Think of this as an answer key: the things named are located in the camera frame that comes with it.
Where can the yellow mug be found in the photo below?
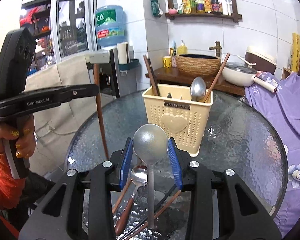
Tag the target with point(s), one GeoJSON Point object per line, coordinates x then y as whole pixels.
{"type": "Point", "coordinates": [167, 61]}

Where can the grey matte ladle spoon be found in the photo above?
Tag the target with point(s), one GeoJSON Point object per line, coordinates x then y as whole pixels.
{"type": "Point", "coordinates": [150, 143]}

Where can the orange sleeved left forearm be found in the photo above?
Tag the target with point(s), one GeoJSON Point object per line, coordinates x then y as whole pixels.
{"type": "Point", "coordinates": [10, 189]}

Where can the wooden handled small spoon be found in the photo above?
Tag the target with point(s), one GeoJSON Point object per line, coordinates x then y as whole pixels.
{"type": "Point", "coordinates": [138, 177]}

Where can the blue water jug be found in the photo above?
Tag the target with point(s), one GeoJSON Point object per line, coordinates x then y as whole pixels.
{"type": "Point", "coordinates": [110, 25]}

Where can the large silver spoon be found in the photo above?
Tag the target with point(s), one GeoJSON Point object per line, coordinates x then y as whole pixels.
{"type": "Point", "coordinates": [197, 89]}

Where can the beige plastic utensil holder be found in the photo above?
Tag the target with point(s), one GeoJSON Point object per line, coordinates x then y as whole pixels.
{"type": "Point", "coordinates": [180, 117]}

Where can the woven basket sink basin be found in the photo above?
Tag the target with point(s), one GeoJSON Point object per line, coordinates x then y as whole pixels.
{"type": "Point", "coordinates": [198, 65]}

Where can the green hanging packet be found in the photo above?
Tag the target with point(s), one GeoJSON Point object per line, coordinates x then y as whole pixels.
{"type": "Point", "coordinates": [156, 9]}

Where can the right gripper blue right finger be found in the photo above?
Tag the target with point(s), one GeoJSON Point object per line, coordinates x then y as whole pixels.
{"type": "Point", "coordinates": [174, 153]}

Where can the brass faucet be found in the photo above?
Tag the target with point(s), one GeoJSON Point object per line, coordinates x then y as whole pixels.
{"type": "Point", "coordinates": [217, 48]}

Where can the yellow box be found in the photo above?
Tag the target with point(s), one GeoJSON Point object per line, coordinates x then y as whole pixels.
{"type": "Point", "coordinates": [296, 52]}

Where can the dark brown chopstick pair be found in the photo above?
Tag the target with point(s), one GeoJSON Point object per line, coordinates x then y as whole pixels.
{"type": "Point", "coordinates": [151, 76]}

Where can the purple floral cloth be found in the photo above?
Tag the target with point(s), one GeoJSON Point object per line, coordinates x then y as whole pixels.
{"type": "Point", "coordinates": [282, 109]}

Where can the cream cooking pan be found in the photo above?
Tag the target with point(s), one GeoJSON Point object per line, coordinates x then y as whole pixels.
{"type": "Point", "coordinates": [243, 76]}

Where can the brown white rice cooker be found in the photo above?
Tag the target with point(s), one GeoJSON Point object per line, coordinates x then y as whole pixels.
{"type": "Point", "coordinates": [263, 61]}

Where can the yellow soap bottle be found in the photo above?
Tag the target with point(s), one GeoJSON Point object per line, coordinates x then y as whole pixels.
{"type": "Point", "coordinates": [182, 49]}

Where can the white water dispenser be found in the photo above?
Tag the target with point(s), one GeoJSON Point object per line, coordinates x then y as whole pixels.
{"type": "Point", "coordinates": [116, 80]}

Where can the left hand yellow nails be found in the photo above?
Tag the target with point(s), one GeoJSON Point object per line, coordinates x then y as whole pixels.
{"type": "Point", "coordinates": [25, 139]}

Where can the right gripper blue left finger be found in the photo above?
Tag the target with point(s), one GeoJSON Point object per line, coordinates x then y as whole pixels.
{"type": "Point", "coordinates": [126, 157]}

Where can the white paper cup stack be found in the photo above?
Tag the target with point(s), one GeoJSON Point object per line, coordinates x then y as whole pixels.
{"type": "Point", "coordinates": [123, 52]}

